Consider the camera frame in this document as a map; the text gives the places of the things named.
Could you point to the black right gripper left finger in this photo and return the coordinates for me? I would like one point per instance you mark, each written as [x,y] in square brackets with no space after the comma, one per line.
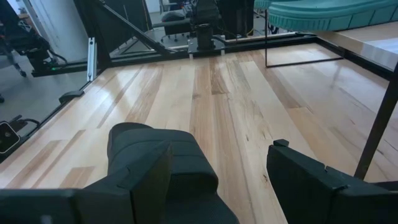
[152,186]

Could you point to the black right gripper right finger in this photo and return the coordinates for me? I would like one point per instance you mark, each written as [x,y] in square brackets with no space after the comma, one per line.
[301,186]

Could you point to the black rubber slide sandal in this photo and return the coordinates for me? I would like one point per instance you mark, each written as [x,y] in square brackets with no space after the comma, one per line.
[192,174]

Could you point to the wooden shelf with black legs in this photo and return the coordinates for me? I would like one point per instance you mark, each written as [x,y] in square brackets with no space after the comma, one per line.
[367,43]

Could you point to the black background robot arm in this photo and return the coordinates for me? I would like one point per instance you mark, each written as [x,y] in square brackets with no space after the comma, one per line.
[37,56]

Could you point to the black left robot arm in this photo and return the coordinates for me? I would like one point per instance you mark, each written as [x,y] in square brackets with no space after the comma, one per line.
[205,34]

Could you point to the black table edge clamp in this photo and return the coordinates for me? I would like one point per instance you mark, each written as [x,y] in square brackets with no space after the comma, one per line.
[71,96]

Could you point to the black office chair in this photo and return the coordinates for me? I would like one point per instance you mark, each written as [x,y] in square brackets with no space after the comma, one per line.
[174,17]

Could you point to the silver aluminium post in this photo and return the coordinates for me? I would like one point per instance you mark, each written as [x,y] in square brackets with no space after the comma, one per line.
[92,59]

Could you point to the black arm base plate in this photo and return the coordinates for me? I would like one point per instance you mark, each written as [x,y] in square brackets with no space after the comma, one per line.
[192,47]

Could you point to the table-level camera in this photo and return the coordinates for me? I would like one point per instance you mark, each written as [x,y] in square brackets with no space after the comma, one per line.
[7,138]

